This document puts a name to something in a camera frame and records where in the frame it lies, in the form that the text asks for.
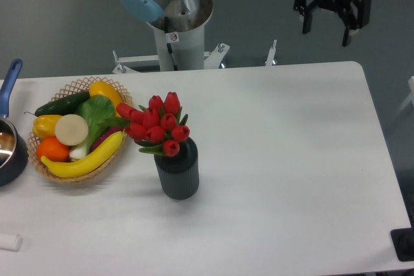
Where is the black device at table edge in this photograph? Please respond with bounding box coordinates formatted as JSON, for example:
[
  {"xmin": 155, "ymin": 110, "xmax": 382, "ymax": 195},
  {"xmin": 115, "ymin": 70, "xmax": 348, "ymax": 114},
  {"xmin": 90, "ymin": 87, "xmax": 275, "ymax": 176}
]
[{"xmin": 390, "ymin": 228, "xmax": 413, "ymax": 262}]

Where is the orange fruit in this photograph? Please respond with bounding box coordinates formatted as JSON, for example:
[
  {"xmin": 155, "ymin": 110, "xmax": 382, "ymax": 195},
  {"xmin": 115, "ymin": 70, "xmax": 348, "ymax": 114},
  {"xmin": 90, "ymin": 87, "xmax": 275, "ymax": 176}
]
[{"xmin": 36, "ymin": 137, "xmax": 69, "ymax": 162}]

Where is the yellow bell pepper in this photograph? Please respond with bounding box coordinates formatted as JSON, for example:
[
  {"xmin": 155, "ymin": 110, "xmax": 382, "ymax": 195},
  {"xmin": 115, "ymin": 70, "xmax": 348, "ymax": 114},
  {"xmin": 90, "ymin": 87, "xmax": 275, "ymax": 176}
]
[{"xmin": 32, "ymin": 114, "xmax": 62, "ymax": 140}]

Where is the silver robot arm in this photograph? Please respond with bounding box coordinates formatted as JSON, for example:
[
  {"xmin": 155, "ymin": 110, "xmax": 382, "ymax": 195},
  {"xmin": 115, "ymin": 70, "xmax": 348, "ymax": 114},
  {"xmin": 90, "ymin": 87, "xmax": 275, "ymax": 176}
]
[{"xmin": 120, "ymin": 0, "xmax": 372, "ymax": 71}]

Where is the dark grey ribbed vase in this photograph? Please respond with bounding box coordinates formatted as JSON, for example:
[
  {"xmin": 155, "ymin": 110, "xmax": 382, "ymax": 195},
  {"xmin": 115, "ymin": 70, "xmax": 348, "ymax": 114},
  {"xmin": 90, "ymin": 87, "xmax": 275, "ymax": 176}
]
[{"xmin": 154, "ymin": 137, "xmax": 199, "ymax": 200}]

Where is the white cylinder object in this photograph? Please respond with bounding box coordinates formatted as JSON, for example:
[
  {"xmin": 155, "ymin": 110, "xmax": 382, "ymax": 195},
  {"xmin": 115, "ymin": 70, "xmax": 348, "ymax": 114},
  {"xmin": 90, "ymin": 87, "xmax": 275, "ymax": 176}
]
[{"xmin": 0, "ymin": 232, "xmax": 23, "ymax": 252}]

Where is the green bok choy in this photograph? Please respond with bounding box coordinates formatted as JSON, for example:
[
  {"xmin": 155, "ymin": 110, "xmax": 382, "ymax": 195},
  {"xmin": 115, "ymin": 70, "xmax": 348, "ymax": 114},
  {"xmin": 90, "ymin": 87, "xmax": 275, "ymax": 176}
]
[{"xmin": 54, "ymin": 95, "xmax": 115, "ymax": 161}]

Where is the blue handled saucepan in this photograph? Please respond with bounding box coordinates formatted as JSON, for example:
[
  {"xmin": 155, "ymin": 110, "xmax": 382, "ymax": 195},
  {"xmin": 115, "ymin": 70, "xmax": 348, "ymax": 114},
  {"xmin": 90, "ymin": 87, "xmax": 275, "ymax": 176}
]
[{"xmin": 1, "ymin": 59, "xmax": 28, "ymax": 187}]

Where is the green cucumber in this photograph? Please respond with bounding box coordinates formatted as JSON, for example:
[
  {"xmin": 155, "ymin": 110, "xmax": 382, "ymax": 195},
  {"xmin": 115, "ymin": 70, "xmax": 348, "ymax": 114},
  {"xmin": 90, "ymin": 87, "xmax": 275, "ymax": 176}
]
[{"xmin": 25, "ymin": 91, "xmax": 90, "ymax": 117}]

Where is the woven wicker basket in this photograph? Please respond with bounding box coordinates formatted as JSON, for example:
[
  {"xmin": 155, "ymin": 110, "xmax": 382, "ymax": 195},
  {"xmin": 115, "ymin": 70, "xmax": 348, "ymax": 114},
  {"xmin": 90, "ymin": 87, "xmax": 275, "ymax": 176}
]
[{"xmin": 27, "ymin": 77, "xmax": 133, "ymax": 183}]

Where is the white furniture piece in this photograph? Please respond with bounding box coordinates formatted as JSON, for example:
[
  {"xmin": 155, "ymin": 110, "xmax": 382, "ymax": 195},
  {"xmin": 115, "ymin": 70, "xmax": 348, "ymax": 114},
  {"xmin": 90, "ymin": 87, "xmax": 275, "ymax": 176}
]
[{"xmin": 391, "ymin": 76, "xmax": 413, "ymax": 122}]

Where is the yellow squash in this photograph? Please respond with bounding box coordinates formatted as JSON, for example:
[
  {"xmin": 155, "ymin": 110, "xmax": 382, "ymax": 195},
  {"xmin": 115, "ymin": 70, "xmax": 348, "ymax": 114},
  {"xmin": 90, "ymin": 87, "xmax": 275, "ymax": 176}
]
[{"xmin": 89, "ymin": 81, "xmax": 123, "ymax": 109}]

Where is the red tulip bouquet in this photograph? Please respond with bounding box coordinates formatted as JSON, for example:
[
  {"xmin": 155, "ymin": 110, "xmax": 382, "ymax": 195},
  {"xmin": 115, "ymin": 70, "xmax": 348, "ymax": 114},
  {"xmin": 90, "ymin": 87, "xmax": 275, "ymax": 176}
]
[{"xmin": 98, "ymin": 91, "xmax": 190, "ymax": 158}]

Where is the yellow banana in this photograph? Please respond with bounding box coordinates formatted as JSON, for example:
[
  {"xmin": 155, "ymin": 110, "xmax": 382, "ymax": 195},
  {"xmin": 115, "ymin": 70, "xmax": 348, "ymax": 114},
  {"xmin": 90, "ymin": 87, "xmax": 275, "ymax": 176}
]
[{"xmin": 41, "ymin": 131, "xmax": 124, "ymax": 178}]

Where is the purple eggplant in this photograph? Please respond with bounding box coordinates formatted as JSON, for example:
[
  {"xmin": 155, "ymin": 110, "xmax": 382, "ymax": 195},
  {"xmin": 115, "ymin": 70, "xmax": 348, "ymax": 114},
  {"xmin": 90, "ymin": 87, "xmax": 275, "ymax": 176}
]
[{"xmin": 89, "ymin": 127, "xmax": 123, "ymax": 152}]

